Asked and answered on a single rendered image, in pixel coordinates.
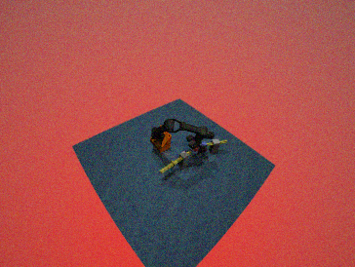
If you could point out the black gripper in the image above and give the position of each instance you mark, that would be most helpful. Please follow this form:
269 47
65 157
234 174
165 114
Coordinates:
202 149

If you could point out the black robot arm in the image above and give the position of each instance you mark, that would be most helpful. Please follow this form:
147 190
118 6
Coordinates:
201 132

